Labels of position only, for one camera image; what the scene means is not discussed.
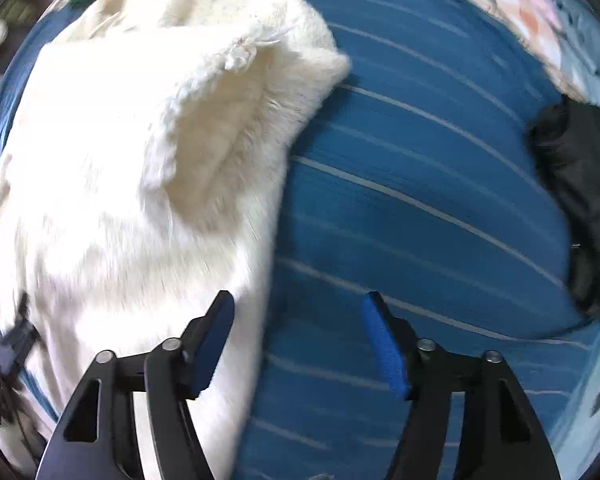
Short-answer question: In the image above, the black strap buckle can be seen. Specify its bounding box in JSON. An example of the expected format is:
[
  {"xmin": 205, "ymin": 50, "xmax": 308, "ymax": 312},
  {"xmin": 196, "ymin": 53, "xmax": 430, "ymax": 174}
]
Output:
[{"xmin": 0, "ymin": 292, "xmax": 43, "ymax": 378}]

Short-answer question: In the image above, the black garment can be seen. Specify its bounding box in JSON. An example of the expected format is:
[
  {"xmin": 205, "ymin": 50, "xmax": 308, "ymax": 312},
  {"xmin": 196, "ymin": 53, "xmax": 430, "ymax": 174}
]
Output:
[{"xmin": 527, "ymin": 96, "xmax": 600, "ymax": 323}]

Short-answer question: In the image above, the blue striped bed sheet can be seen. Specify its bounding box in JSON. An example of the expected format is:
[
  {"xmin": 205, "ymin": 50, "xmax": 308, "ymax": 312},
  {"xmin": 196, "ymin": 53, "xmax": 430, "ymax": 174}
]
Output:
[{"xmin": 0, "ymin": 0, "xmax": 600, "ymax": 480}]

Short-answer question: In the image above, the white fluffy sweater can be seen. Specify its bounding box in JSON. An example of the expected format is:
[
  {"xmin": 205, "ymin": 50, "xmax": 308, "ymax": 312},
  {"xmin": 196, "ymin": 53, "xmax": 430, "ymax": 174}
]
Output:
[{"xmin": 0, "ymin": 0, "xmax": 352, "ymax": 480}]

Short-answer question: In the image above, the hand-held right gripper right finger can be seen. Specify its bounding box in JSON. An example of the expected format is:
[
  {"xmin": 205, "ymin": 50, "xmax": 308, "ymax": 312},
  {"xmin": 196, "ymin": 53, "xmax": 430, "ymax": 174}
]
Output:
[{"xmin": 362, "ymin": 291, "xmax": 562, "ymax": 480}]

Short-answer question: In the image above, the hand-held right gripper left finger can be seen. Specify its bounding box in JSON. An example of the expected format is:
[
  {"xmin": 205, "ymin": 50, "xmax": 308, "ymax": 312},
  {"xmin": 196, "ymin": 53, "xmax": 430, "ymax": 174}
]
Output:
[{"xmin": 35, "ymin": 290, "xmax": 236, "ymax": 480}]

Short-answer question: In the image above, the patterned pastel quilt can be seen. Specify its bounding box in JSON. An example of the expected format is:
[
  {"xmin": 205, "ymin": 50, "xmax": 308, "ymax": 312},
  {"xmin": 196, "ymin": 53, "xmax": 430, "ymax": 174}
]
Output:
[{"xmin": 350, "ymin": 0, "xmax": 600, "ymax": 126}]

